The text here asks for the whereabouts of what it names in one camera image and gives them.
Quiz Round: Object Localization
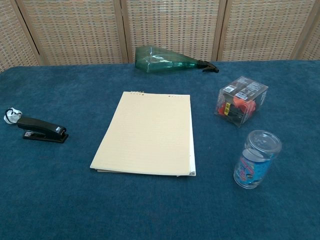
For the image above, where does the blue table cloth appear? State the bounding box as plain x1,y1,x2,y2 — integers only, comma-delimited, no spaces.
0,59,320,240

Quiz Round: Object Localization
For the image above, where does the woven bamboo folding screen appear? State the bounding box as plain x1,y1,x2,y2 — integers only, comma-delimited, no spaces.
0,0,320,73

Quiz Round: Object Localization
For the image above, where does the black stapler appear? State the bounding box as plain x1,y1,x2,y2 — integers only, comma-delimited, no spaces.
16,116,69,144

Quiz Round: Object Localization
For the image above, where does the beige manila folder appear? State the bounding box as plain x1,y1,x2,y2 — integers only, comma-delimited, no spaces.
89,90,197,178

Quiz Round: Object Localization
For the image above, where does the crumpled white paper ball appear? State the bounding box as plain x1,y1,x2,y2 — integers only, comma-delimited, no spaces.
3,107,24,125

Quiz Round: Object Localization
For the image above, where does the clear box of binder clips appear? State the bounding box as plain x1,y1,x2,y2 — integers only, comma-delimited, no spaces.
214,75,270,129

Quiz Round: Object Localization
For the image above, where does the green plastic spray bottle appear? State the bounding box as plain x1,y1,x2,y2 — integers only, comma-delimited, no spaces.
134,46,220,74

